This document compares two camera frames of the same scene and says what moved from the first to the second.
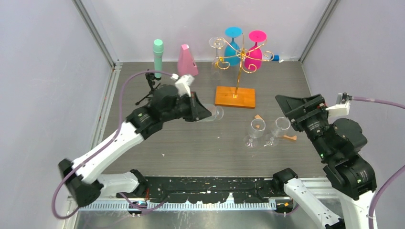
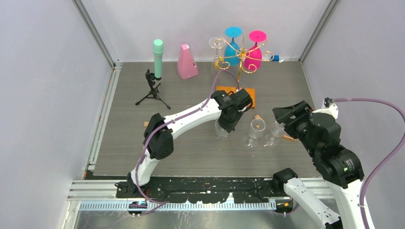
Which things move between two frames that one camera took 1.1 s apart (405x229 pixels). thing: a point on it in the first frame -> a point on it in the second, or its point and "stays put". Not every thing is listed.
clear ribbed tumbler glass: (217, 112) -> (221, 132)
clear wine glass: (256, 130) stays put
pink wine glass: (253, 56) stays put
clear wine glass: (280, 129) stays put
